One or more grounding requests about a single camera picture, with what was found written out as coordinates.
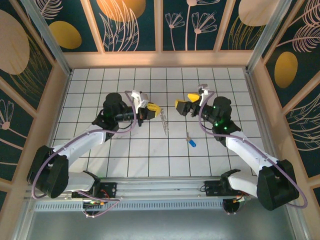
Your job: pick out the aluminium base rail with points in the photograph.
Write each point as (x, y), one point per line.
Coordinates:
(160, 187)

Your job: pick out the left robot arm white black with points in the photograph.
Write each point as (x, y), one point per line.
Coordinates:
(82, 140)

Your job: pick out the aluminium side rail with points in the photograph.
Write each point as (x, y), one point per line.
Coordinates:
(261, 112)
(59, 112)

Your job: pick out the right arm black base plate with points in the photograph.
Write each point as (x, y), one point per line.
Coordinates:
(211, 188)

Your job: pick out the clear plastic bag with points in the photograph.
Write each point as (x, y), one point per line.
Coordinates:
(164, 122)

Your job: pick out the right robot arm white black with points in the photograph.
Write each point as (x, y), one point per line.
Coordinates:
(240, 150)

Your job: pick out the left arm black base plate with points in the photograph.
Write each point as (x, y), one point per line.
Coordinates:
(110, 188)

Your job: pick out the aluminium frame post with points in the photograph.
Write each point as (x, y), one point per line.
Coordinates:
(48, 37)
(267, 37)

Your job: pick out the key with blue head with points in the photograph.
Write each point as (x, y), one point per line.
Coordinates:
(193, 144)

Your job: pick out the grey metal sheet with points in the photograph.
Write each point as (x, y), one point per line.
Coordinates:
(160, 225)

